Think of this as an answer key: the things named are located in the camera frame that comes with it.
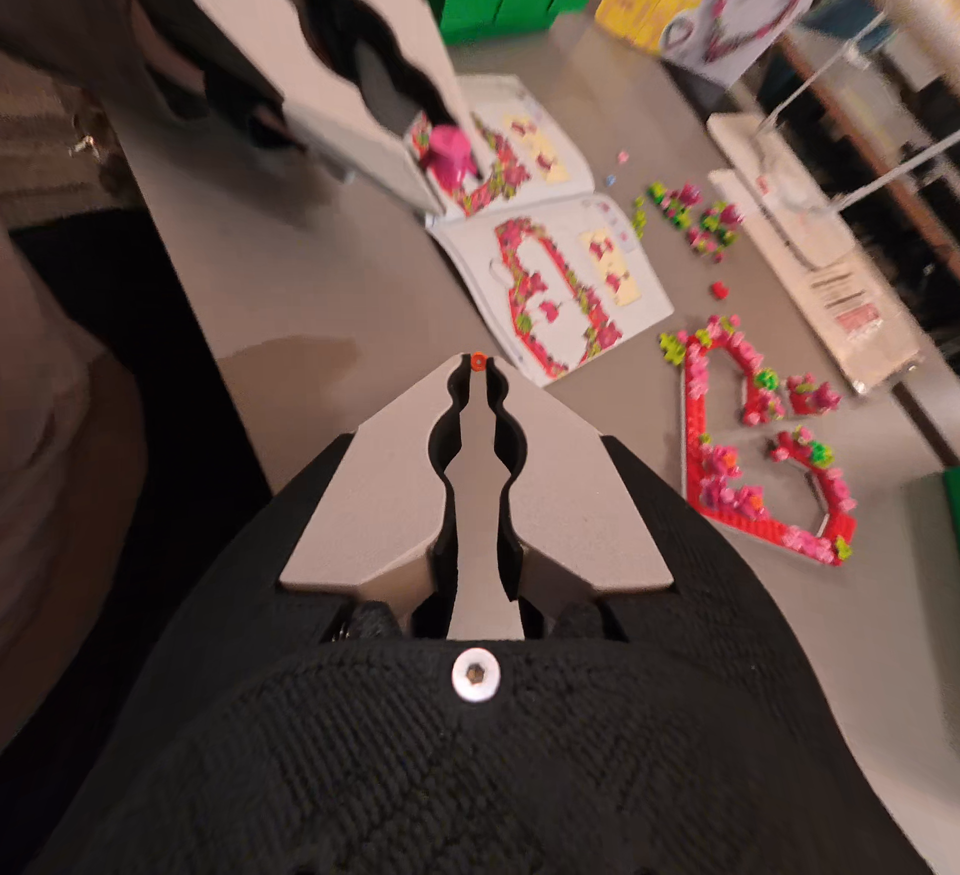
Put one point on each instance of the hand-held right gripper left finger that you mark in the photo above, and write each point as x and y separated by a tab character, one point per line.
360	507

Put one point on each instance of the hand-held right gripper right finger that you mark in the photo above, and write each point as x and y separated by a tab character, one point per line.
585	507

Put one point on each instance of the pink lego flower piece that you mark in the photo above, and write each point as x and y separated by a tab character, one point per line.
446	155

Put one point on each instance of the lego instruction booklet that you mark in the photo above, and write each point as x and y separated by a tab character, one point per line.
555	275

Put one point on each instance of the pink lego flower cluster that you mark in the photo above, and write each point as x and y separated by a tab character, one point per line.
814	395

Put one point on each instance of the small red lego piece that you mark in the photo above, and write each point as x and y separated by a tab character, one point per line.
718	288

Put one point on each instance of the group of loose lego flowers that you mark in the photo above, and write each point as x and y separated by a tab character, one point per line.
690	215

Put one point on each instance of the person's light clothing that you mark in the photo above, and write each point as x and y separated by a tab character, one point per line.
45	440

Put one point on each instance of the red heart lego frame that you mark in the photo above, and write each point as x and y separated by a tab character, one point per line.
712	485

